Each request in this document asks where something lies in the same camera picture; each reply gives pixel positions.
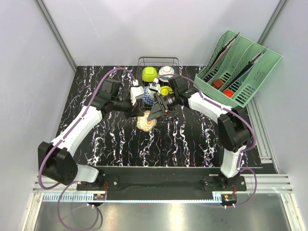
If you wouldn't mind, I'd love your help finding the white square green bowl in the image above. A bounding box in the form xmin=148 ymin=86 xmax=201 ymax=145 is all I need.
xmin=141 ymin=66 xmax=158 ymax=82

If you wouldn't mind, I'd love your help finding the blue white patterned bowl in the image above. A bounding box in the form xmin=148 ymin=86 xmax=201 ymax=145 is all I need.
xmin=158 ymin=66 xmax=174 ymax=76

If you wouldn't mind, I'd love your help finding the green file organizer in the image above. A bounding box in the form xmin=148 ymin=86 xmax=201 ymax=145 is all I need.
xmin=195 ymin=34 xmax=282 ymax=107

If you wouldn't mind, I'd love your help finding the red patterned bowl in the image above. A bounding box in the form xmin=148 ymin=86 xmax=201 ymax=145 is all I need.
xmin=141 ymin=86 xmax=154 ymax=106

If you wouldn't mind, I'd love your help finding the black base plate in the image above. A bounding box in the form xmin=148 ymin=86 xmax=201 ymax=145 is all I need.
xmin=77 ymin=166 xmax=247 ymax=202

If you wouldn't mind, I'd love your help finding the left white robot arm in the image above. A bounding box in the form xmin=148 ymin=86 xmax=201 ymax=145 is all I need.
xmin=38 ymin=79 xmax=145 ymax=191

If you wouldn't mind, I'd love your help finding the yellow green bowl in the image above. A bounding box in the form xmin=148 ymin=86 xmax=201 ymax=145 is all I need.
xmin=160 ymin=86 xmax=173 ymax=96

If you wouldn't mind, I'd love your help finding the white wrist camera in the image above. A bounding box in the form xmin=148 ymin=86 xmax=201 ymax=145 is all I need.
xmin=130 ymin=80 xmax=145 ymax=105
xmin=149 ymin=78 xmax=160 ymax=92

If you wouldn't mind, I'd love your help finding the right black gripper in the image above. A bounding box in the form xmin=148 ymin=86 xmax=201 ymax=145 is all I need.
xmin=147 ymin=92 xmax=178 ymax=124

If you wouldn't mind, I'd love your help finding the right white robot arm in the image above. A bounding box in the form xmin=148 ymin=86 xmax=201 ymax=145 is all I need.
xmin=148 ymin=74 xmax=256 ymax=191

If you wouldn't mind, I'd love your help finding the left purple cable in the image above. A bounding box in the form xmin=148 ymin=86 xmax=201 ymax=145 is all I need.
xmin=38 ymin=67 xmax=139 ymax=229

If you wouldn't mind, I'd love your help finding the black folder in organizer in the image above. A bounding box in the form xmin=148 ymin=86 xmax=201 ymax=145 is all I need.
xmin=203 ymin=30 xmax=240 ymax=77

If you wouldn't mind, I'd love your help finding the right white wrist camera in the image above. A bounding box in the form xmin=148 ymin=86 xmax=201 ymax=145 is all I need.
xmin=149 ymin=78 xmax=160 ymax=92

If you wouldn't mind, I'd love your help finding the cream flower shaped bowl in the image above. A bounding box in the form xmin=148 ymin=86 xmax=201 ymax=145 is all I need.
xmin=137 ymin=110 xmax=157 ymax=132

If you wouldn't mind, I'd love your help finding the brown block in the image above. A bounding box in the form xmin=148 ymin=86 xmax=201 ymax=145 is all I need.
xmin=211 ymin=78 xmax=225 ymax=90

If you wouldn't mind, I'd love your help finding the wire dish rack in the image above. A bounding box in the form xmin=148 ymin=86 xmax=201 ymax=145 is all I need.
xmin=137 ymin=56 xmax=179 ymax=111

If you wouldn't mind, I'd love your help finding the red block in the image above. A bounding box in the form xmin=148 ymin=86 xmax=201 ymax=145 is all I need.
xmin=223 ymin=89 xmax=234 ymax=98

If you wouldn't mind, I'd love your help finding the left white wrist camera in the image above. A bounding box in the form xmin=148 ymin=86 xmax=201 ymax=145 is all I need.
xmin=130 ymin=80 xmax=145 ymax=105

